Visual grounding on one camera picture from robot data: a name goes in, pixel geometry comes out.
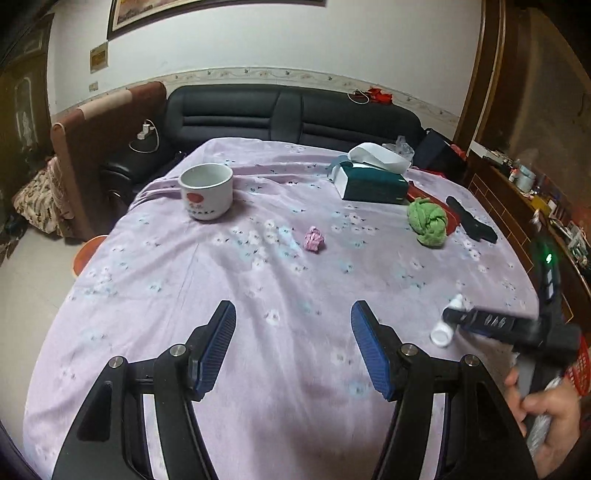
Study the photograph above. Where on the floral cushion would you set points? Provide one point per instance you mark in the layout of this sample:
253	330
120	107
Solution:
41	198

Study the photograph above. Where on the dark green tissue box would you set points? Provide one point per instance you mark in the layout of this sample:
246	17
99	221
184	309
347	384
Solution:
374	184

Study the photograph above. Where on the green towel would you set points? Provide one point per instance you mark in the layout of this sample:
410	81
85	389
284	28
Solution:
428	224

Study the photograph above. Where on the red plastic basket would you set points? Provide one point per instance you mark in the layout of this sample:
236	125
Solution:
582	369

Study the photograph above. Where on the yellow box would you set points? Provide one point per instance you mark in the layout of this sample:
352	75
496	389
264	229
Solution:
538	204

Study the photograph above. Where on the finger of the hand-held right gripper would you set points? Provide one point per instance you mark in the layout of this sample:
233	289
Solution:
485	324

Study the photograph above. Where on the wooden door frame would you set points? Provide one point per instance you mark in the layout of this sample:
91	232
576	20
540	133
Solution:
480	69

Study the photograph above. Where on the framed painting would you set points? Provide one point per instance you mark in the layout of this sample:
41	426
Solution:
207	14

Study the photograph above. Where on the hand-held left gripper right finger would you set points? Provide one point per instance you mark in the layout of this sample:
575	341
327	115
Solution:
369	350

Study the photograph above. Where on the brown armchair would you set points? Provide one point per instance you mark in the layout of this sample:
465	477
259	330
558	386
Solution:
92	152

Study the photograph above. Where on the person's right hand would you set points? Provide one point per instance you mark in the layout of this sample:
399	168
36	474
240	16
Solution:
565	415

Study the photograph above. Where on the white jar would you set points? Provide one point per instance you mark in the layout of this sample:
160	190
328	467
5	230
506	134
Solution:
525	179

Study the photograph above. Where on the black leather sofa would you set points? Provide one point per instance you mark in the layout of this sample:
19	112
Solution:
240	115

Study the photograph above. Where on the orange plastic stool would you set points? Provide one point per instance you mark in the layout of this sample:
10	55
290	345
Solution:
87	254

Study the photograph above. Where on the wooden sideboard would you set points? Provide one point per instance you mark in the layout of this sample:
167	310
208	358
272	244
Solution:
521	221

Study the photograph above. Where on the clear plastic bag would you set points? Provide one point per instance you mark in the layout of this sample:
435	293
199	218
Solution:
399	146

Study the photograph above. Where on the pink crumpled paper ball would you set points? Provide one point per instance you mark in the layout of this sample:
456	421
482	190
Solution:
315	240

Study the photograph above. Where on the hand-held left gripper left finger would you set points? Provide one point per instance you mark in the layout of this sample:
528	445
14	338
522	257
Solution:
214	350

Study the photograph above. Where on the yellow wall plaque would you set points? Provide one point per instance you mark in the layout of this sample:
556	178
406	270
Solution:
99	57

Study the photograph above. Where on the black toy gun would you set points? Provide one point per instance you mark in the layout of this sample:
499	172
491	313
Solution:
473	224

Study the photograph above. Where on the red paper bag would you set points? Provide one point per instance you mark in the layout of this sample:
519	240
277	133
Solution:
458	151

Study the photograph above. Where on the black bag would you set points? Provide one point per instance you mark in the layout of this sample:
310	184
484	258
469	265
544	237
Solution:
436	154

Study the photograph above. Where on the dark wooden cabinet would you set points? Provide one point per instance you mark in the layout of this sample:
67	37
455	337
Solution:
23	106

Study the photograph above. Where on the white charger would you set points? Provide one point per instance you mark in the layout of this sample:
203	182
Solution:
147	130

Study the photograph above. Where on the red decoration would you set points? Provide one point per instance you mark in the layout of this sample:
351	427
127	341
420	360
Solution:
379	95

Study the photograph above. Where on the small white bottle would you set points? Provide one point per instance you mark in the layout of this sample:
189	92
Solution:
441	334

